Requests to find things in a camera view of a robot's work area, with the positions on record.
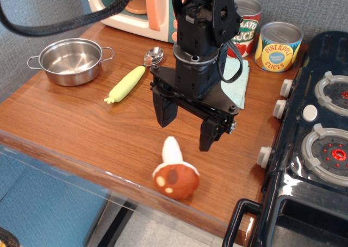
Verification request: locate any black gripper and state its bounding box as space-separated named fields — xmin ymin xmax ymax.
xmin=150 ymin=44 xmax=239 ymax=152

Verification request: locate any brown plush mushroom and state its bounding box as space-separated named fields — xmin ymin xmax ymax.
xmin=152 ymin=137 xmax=200 ymax=200

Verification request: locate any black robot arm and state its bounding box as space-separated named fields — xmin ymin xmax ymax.
xmin=150 ymin=0 xmax=242 ymax=151

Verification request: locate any light blue folded cloth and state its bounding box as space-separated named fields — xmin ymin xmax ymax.
xmin=221 ymin=57 xmax=250 ymax=109

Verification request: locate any teal toy microwave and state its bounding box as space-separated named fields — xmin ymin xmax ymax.
xmin=88 ymin=0 xmax=177 ymax=43

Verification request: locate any pineapple slices can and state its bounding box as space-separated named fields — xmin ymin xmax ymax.
xmin=254 ymin=21 xmax=303 ymax=72

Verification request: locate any tomato sauce can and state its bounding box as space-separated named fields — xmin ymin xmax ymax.
xmin=232 ymin=0 xmax=263 ymax=57

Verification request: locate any small steel pot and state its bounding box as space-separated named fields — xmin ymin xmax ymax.
xmin=27 ymin=38 xmax=115 ymax=87

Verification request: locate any black toy stove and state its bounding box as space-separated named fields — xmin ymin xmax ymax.
xmin=223 ymin=31 xmax=347 ymax=246

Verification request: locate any black table leg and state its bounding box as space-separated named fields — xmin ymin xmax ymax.
xmin=97 ymin=201 xmax=137 ymax=246

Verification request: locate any spoon with yellow-green handle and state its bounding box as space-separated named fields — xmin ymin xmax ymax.
xmin=104 ymin=47 xmax=164 ymax=104

